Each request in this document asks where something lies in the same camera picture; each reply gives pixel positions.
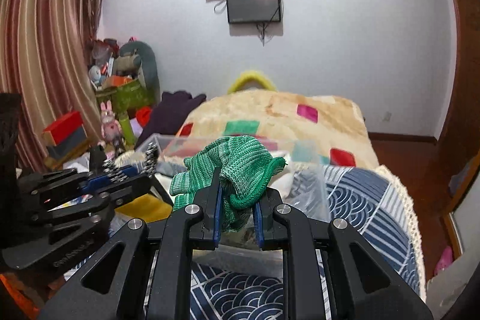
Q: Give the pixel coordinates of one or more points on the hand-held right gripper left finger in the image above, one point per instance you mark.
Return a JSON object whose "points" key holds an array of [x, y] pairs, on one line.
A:
{"points": [[215, 215]]}

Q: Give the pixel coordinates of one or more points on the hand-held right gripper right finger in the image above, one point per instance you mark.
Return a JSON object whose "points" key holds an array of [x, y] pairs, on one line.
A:
{"points": [[258, 226]]}

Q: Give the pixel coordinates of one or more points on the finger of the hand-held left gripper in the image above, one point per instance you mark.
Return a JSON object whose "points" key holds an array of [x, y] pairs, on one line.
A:
{"points": [[108, 179], [127, 190]]}

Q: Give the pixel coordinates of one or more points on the green knitted glove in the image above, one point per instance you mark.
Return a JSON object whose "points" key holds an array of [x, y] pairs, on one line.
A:
{"points": [[240, 170]]}

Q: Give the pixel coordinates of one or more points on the clear plastic storage box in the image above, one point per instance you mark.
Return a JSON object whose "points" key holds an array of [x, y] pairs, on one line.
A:
{"points": [[180, 145]]}

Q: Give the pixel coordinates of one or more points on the yellow cloth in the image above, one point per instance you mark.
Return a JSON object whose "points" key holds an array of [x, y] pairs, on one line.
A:
{"points": [[146, 209]]}

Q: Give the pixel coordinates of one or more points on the grey box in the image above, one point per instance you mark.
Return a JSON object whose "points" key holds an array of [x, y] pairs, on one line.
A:
{"points": [[71, 147]]}

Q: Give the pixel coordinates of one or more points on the pink bunny doll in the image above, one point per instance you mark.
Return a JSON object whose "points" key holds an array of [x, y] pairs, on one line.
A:
{"points": [[110, 128]]}

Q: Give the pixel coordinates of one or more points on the green bottle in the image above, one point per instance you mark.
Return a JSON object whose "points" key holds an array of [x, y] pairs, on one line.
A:
{"points": [[126, 130]]}

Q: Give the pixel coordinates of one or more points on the red box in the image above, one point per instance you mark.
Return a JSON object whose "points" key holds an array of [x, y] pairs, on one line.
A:
{"points": [[63, 127]]}

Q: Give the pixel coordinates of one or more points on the red cloth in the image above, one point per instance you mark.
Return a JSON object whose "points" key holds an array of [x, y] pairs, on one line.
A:
{"points": [[143, 115]]}

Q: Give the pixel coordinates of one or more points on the green fabric storage bin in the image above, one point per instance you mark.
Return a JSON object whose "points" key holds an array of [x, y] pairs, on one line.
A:
{"points": [[125, 95]]}

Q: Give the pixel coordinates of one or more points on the dark purple clothing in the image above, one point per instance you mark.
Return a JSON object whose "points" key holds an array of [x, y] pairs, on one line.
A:
{"points": [[168, 113]]}

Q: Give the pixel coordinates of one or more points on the blue wave-patterned bedspread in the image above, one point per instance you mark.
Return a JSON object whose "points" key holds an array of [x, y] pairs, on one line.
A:
{"points": [[360, 200]]}

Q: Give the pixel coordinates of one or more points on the beige blanket with colour patches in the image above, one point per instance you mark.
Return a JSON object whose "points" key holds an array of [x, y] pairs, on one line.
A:
{"points": [[270, 113]]}

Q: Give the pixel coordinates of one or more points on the clutter heap of toys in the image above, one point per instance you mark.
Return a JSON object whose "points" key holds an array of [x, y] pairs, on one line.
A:
{"points": [[105, 65]]}

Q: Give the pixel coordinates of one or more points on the green grey plush toy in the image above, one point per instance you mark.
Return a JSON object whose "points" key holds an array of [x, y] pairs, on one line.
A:
{"points": [[146, 69]]}

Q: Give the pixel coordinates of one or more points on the yellow fuzzy hoop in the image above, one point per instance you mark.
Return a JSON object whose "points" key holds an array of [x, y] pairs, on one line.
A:
{"points": [[251, 77]]}

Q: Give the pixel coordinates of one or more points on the striped brown curtain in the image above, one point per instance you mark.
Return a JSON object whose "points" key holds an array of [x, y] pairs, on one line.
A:
{"points": [[41, 42]]}

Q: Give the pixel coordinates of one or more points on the pink slipper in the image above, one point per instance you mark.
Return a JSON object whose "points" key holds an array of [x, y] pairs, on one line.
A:
{"points": [[444, 260]]}

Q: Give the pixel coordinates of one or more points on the brown wooden door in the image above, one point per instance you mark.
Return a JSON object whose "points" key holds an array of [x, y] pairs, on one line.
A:
{"points": [[459, 80]]}

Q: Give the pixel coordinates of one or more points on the small black wall monitor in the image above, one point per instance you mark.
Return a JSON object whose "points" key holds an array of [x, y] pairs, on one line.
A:
{"points": [[253, 5]]}

